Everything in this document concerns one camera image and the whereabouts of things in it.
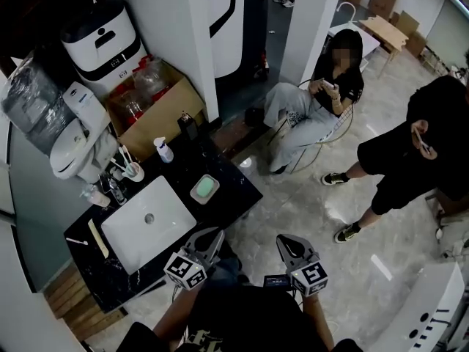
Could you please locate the white sink basin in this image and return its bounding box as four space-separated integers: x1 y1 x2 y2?
100 175 198 276

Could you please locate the chrome faucet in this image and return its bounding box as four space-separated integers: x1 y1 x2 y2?
97 172 128 205

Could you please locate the person's right forearm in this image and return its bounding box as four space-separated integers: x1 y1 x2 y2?
300 293 336 348

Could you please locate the person's black shirt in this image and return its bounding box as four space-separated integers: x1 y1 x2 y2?
117 283 364 352

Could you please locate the light wooden table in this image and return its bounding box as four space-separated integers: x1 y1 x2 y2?
358 15 410 78

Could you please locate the white spray bottle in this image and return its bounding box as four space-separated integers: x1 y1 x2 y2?
152 136 175 164

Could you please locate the gold wire chair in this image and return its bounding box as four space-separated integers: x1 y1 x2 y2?
269 78 357 174

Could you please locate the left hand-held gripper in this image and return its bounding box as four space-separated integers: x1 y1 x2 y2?
163 227 226 292

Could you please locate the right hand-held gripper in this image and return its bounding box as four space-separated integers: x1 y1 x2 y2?
276 234 329 296

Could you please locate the wooden pallet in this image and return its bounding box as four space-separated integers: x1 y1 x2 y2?
43 260 130 341

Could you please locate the white toothbrush cup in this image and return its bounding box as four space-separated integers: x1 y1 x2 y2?
122 161 145 183

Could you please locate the black pump dispenser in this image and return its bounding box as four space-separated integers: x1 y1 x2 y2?
177 111 201 141

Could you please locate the person's leg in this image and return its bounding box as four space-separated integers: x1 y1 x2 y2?
207 239 243 290

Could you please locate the green soap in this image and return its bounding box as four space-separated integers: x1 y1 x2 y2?
196 177 216 199

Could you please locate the clear jar with red lid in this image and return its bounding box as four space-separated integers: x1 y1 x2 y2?
133 57 174 99
116 89 148 128

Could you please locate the open cardboard box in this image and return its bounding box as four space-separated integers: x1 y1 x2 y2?
105 60 207 163

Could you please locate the small black screen device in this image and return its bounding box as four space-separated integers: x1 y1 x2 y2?
263 274 292 290

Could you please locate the person's left forearm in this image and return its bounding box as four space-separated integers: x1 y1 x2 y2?
152 286 199 345

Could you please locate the black marble vanity counter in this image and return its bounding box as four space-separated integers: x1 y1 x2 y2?
64 133 264 315

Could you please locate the white toilet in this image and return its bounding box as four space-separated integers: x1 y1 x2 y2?
49 81 120 183

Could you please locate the clear pink pump bottle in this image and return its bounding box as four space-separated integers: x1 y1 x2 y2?
80 183 111 208

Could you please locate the white panel with black holes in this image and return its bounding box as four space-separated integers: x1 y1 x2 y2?
366 260 467 352

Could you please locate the white appliance with black lid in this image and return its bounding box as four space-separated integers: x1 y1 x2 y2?
60 0 149 98

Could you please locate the plastic wrapped grey appliance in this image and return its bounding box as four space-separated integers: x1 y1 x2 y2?
0 51 76 147

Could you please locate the beige wooden comb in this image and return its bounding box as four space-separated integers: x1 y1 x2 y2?
87 219 110 260

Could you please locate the white appliance with black stripe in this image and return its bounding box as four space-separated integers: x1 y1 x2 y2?
204 0 270 79

